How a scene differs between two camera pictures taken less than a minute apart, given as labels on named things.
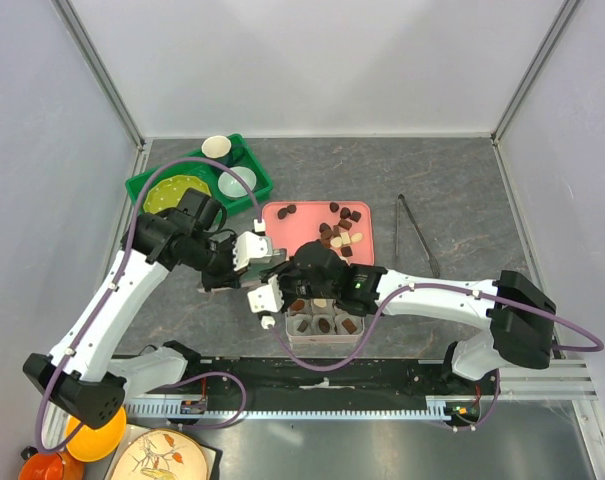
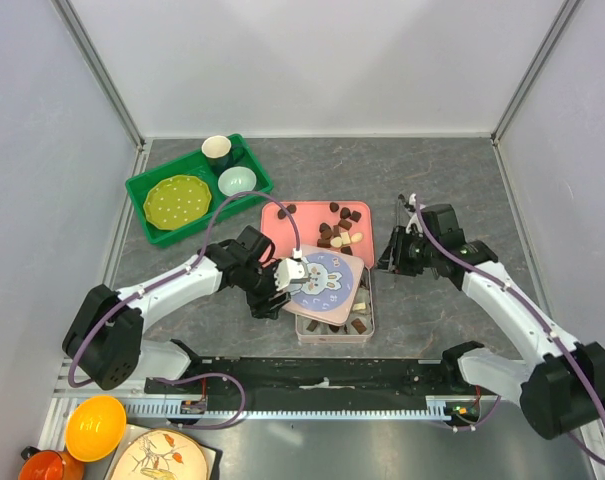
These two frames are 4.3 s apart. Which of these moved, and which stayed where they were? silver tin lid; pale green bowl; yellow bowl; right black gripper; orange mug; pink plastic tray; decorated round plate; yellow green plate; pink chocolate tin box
Moved: pink chocolate tin box; right black gripper; silver tin lid
Stayed: decorated round plate; orange mug; pale green bowl; yellow bowl; pink plastic tray; yellow green plate
